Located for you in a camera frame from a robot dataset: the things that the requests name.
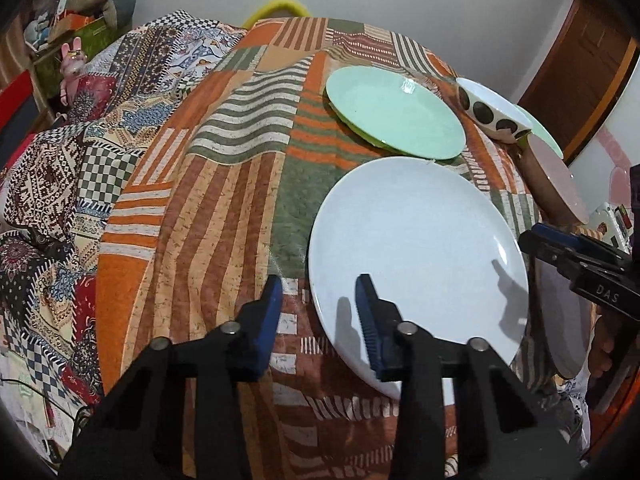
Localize mint green bowl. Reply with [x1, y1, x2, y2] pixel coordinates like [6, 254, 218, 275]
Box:
[518, 105, 564, 159]

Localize striped orange patchwork tablecloth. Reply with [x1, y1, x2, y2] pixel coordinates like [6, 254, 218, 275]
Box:
[94, 15, 591, 480]

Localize pink bunny toy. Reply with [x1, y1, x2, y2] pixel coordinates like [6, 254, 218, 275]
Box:
[60, 37, 87, 107]

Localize pink bowl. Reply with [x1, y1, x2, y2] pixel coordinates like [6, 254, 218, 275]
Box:
[516, 133, 589, 226]

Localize white plate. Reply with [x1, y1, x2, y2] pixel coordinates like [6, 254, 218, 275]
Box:
[308, 156, 528, 400]

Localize yellow foam tube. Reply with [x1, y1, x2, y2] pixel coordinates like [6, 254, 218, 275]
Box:
[242, 0, 310, 29]

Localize white bowl black dots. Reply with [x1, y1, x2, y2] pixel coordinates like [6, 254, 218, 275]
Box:
[456, 77, 533, 144]

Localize green cardboard box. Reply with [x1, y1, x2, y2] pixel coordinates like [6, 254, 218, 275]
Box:
[31, 16, 122, 99]

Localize red and blue boxes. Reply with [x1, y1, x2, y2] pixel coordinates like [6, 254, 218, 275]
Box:
[0, 70, 39, 168]

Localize person right hand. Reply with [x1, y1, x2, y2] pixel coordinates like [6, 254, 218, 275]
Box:
[588, 307, 617, 378]

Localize patterned patchwork quilt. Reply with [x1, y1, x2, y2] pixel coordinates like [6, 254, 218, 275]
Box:
[0, 8, 249, 461]

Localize brown wooden door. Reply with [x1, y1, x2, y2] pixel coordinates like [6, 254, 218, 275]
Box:
[518, 0, 639, 162]

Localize mint green plate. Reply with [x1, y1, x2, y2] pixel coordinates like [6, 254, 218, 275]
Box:
[326, 66, 466, 160]

